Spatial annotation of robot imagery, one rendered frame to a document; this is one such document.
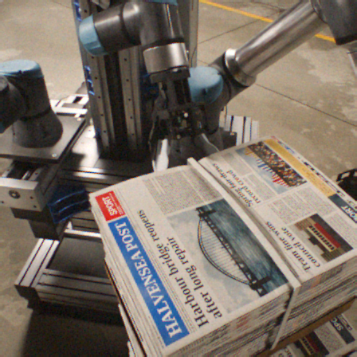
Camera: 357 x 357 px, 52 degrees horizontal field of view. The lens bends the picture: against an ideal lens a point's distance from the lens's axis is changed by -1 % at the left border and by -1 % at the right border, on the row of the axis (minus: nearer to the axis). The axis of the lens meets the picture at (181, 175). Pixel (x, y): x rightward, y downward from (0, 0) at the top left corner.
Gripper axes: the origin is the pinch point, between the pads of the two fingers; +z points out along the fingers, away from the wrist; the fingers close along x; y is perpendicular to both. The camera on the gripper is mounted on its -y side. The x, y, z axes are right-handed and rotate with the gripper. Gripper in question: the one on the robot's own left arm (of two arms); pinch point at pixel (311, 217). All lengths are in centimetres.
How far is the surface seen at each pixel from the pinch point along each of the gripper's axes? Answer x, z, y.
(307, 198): 9.4, 14.5, 20.7
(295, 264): 18.4, 23.9, 20.5
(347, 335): 23.8, 10.6, -2.5
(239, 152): -5.3, 18.2, 20.8
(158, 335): 20, 44, 20
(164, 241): 7.8, 38.3, 20.8
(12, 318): -60, 84, -85
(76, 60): -305, 1, -85
